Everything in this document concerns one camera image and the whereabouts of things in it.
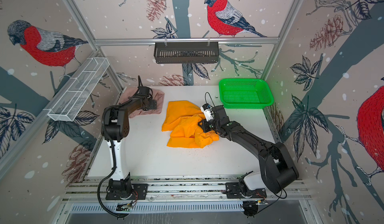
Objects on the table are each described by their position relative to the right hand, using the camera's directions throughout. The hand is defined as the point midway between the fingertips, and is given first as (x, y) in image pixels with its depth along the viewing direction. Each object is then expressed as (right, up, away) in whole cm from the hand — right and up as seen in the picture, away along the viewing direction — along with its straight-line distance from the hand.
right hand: (198, 124), depth 86 cm
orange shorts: (-11, +2, +8) cm, 13 cm away
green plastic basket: (+38, +19, +32) cm, 53 cm away
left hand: (-37, +11, +21) cm, 44 cm away
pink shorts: (-54, +20, +28) cm, 64 cm away
